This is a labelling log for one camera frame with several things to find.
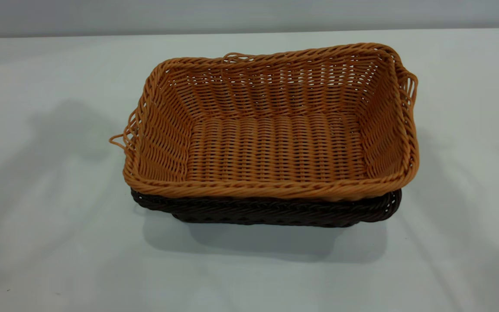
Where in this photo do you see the orange woven wicker basket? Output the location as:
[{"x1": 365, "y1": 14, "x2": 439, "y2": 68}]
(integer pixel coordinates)
[{"x1": 110, "y1": 42, "x2": 419, "y2": 202}]

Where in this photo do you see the black woven wicker basket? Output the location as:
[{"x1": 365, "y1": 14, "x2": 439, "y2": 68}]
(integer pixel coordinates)
[{"x1": 130, "y1": 187, "x2": 402, "y2": 228}]

